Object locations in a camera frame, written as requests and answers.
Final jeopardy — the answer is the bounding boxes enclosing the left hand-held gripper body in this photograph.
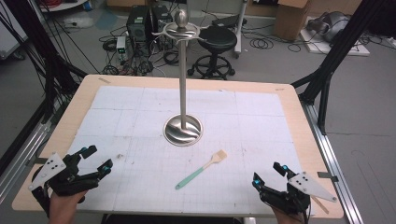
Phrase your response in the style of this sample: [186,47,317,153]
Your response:
[27,151,101,198]

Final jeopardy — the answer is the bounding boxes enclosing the brown cardboard box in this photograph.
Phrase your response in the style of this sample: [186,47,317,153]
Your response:
[273,0,313,42]

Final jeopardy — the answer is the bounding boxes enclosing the white grid mat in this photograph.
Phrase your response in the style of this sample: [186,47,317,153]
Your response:
[66,85,316,218]

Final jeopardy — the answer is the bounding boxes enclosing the small grey power supply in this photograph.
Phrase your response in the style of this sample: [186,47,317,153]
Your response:
[115,35,128,63]

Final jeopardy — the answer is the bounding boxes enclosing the thin wooden stick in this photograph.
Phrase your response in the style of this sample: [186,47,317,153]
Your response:
[311,195,331,216]

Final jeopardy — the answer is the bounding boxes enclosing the coiled black cable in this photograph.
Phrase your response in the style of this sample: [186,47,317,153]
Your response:
[248,36,276,50]

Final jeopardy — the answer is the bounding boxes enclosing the teal handled spatula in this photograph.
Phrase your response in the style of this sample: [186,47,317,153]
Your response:
[174,149,229,191]

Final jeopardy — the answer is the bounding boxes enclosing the silver metal utensil stand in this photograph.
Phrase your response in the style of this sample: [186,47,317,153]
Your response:
[151,8,209,148]

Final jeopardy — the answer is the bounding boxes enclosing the aluminium rail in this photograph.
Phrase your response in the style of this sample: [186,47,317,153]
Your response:
[302,102,364,224]
[0,120,53,204]

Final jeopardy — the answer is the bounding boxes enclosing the black round stool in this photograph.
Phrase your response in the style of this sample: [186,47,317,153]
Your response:
[187,25,238,81]

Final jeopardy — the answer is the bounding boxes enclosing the grey and black bag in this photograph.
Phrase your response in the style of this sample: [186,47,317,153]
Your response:
[305,10,351,44]

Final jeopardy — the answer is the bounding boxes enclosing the white metal stand post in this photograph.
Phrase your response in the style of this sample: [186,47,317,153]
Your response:
[233,0,250,60]

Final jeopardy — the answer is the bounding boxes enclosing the black computer tower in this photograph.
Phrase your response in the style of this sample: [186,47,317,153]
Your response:
[125,5,151,44]
[150,4,173,33]

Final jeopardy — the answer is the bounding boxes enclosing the grey metal bracket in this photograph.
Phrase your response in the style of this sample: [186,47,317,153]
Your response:
[25,157,49,166]
[317,171,340,184]

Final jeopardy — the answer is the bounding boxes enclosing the black metal frame stand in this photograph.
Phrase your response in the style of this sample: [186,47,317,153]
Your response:
[0,0,90,125]
[290,0,389,136]

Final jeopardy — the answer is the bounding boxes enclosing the person's right hand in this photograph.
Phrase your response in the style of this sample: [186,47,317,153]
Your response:
[271,204,309,224]

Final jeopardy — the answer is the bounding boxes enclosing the bundle of black cables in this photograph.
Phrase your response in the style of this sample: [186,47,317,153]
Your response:
[98,26,181,77]

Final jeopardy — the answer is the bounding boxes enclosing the person's left hand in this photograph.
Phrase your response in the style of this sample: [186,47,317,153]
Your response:
[48,189,89,224]

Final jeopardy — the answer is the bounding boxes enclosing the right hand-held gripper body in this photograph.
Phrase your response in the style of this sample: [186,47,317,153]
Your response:
[260,171,338,217]

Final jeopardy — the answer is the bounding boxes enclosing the white flat board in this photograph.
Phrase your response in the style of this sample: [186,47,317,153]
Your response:
[299,16,372,58]

